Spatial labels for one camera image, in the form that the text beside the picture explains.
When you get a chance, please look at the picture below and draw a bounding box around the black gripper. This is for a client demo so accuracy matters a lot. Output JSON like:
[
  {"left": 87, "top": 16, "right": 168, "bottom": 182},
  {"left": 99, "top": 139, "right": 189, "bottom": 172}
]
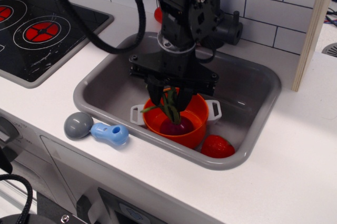
[{"left": 129, "top": 38, "right": 219, "bottom": 112}]

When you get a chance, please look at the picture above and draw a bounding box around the purple toy beet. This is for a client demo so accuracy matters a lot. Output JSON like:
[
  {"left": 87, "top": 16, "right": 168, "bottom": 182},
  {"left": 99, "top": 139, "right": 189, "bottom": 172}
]
[{"left": 141, "top": 87, "right": 194, "bottom": 136}]

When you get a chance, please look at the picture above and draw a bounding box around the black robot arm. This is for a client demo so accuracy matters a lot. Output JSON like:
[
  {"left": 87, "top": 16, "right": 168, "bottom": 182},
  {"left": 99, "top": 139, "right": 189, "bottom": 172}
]
[{"left": 129, "top": 0, "right": 220, "bottom": 111}]

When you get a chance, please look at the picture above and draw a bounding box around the orange toy pot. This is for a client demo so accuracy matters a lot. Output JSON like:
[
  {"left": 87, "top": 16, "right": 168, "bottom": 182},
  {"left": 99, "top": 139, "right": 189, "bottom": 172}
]
[{"left": 130, "top": 88, "right": 222, "bottom": 149}]

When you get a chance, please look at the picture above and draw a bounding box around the grey plastic sink basin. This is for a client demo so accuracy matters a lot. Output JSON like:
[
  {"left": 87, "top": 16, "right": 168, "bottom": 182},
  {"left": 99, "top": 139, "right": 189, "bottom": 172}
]
[{"left": 73, "top": 47, "right": 281, "bottom": 170}]

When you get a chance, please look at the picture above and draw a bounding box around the red toy strawberry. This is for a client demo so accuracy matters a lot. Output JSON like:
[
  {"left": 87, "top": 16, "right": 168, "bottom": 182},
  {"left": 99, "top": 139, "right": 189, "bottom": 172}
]
[{"left": 201, "top": 135, "right": 235, "bottom": 158}]

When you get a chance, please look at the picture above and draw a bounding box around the red toy pepper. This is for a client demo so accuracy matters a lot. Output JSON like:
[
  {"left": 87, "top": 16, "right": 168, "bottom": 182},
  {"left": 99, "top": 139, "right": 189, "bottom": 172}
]
[{"left": 154, "top": 7, "right": 163, "bottom": 24}]

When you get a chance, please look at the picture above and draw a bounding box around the dark grey toy faucet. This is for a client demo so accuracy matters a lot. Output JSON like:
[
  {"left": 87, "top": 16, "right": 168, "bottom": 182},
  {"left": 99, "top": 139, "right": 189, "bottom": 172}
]
[{"left": 200, "top": 10, "right": 243, "bottom": 49}]

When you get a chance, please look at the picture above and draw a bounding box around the grey and blue toy ladle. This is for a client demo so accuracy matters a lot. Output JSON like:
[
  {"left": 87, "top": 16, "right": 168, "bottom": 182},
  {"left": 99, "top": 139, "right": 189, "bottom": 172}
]
[{"left": 63, "top": 112, "right": 130, "bottom": 148}]

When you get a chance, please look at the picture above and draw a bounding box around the black toy stove top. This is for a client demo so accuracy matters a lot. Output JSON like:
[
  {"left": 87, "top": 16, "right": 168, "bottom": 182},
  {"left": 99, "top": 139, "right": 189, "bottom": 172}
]
[{"left": 0, "top": 0, "right": 114, "bottom": 89}]

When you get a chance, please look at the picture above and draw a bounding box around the light wooden side panel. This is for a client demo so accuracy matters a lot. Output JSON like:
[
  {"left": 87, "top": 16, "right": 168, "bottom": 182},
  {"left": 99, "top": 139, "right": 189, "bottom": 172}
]
[{"left": 291, "top": 0, "right": 330, "bottom": 92}]

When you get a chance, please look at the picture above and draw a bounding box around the grey oven knob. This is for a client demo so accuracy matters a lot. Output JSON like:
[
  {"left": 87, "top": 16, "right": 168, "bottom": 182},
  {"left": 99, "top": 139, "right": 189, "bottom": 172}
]
[{"left": 0, "top": 117, "right": 19, "bottom": 144}]

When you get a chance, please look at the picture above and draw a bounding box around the round metal drain grille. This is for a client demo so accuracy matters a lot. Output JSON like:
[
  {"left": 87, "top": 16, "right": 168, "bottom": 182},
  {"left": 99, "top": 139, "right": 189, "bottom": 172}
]
[{"left": 322, "top": 43, "right": 337, "bottom": 57}]

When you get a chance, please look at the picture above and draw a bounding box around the black braided cable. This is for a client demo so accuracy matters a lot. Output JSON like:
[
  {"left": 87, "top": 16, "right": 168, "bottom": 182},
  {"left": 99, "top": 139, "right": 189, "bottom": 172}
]
[
  {"left": 0, "top": 173, "right": 34, "bottom": 224},
  {"left": 44, "top": 0, "right": 147, "bottom": 55}
]

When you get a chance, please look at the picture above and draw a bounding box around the black braided cable lower left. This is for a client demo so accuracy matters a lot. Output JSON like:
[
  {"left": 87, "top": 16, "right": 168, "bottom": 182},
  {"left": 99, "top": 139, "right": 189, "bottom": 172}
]
[{"left": 0, "top": 173, "right": 34, "bottom": 224}]

